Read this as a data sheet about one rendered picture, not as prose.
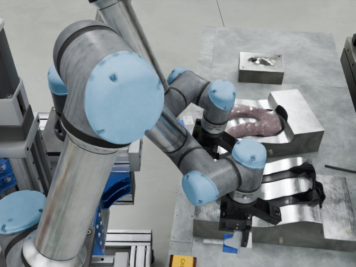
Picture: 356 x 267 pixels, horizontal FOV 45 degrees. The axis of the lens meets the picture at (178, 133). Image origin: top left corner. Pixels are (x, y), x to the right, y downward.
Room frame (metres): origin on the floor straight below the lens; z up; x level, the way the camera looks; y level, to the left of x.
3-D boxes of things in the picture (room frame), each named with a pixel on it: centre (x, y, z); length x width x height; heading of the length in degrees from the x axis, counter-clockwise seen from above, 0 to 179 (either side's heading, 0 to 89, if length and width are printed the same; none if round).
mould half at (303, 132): (1.25, -0.27, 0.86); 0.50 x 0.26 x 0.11; 101
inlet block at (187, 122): (1.25, 0.01, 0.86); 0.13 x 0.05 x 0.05; 101
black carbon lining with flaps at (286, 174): (0.90, -0.30, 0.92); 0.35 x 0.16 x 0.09; 83
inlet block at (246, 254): (0.67, -0.14, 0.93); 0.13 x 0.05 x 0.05; 83
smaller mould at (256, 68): (1.69, -0.38, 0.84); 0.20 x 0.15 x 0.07; 83
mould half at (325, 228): (0.88, -0.31, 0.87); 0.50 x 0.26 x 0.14; 83
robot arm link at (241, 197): (0.67, -0.16, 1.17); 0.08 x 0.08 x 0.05
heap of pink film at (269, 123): (1.24, -0.27, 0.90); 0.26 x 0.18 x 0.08; 101
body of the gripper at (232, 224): (0.67, -0.15, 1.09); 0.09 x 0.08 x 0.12; 83
